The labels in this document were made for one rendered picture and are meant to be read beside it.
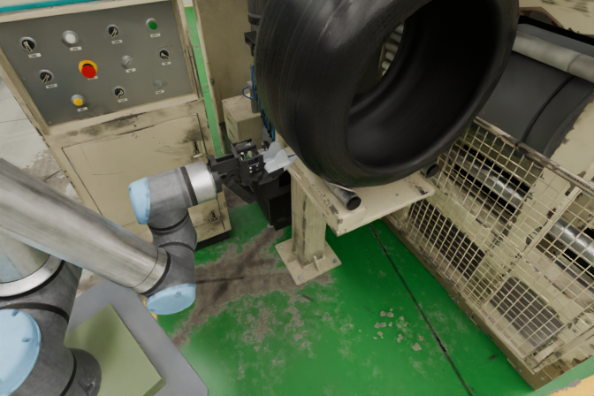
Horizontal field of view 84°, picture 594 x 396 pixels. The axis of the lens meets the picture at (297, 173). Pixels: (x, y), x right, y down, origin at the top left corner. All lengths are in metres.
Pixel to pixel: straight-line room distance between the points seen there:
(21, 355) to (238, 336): 1.01
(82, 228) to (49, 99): 0.81
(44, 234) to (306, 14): 0.54
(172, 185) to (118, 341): 0.51
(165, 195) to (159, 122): 0.68
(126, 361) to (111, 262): 0.45
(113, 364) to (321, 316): 0.95
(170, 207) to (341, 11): 0.49
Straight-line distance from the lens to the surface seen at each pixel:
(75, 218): 0.61
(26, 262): 0.89
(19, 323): 0.88
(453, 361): 1.76
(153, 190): 0.72
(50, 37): 1.29
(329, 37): 0.60
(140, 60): 1.32
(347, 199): 0.88
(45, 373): 0.91
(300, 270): 1.80
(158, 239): 0.79
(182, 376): 1.03
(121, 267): 0.66
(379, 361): 1.67
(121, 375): 1.04
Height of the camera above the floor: 1.55
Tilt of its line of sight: 43 degrees down
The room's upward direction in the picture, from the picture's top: straight up
